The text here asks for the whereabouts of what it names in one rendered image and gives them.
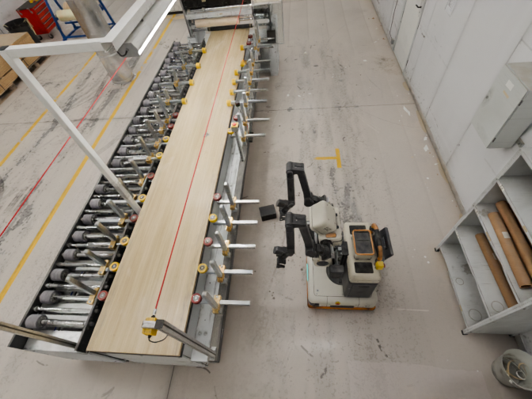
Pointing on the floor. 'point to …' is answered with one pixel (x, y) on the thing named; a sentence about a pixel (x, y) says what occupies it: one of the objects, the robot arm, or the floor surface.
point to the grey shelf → (478, 277)
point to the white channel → (132, 17)
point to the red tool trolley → (38, 17)
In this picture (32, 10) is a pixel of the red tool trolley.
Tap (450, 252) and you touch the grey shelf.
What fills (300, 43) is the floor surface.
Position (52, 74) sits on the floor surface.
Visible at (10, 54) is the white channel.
